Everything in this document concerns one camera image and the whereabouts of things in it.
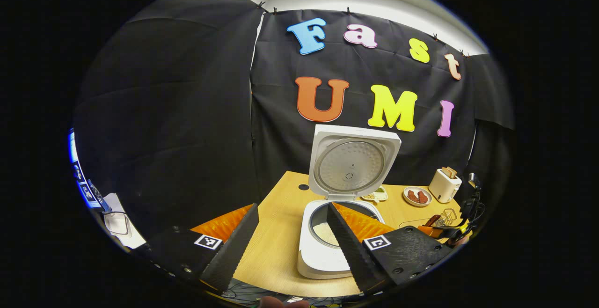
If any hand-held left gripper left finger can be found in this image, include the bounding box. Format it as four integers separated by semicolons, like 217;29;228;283
140;204;260;293

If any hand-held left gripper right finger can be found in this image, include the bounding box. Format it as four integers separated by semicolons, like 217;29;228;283
326;203;454;296

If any metal wire chopstick holder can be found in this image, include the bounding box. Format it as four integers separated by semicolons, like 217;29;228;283
433;208;458;228

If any white rice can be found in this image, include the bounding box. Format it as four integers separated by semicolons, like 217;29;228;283
313;222;340;248

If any white rice cooker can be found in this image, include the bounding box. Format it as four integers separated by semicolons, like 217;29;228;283
297;125;402;279

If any white round plate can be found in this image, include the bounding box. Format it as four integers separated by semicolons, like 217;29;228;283
403;186;432;207

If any white toaster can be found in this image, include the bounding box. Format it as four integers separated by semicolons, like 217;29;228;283
428;167;462;203

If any white divided condiment dish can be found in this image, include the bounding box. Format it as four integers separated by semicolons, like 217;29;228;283
360;185;389;203

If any white flat object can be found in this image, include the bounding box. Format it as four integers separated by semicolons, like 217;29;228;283
101;193;146;250

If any black backdrop cloth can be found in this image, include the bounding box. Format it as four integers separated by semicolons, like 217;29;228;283
73;0;515;243

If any computer monitor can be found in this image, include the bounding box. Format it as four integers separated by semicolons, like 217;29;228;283
69;130;101;208

